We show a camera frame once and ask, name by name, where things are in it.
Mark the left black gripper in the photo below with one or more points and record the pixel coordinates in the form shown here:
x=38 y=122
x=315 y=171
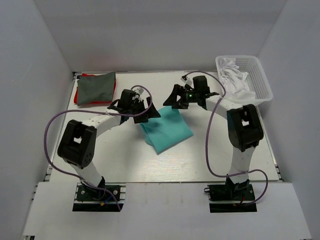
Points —
x=152 y=112

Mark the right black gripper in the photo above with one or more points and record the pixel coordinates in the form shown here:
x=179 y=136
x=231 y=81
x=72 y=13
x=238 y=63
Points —
x=172 y=100

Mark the teal polo shirt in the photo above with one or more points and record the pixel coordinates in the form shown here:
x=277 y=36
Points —
x=167 y=131

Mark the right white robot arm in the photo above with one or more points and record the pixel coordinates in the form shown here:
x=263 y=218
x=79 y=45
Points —
x=243 y=124

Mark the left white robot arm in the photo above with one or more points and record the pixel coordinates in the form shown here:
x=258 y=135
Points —
x=77 y=145

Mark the folded grey t shirt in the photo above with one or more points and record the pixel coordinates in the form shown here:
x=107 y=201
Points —
x=96 y=87

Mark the crumpled white t shirt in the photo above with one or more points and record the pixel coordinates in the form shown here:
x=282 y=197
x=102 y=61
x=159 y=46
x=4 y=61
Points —
x=234 y=81

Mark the white plastic basket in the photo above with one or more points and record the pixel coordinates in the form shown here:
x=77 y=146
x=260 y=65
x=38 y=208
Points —
x=256 y=80

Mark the folded red t shirt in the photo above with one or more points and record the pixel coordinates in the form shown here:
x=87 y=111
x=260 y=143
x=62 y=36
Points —
x=93 y=101

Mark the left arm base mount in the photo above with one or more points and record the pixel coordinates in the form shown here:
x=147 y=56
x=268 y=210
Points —
x=99 y=201

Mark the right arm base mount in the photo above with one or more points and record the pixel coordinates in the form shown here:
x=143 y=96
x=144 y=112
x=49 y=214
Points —
x=231 y=198

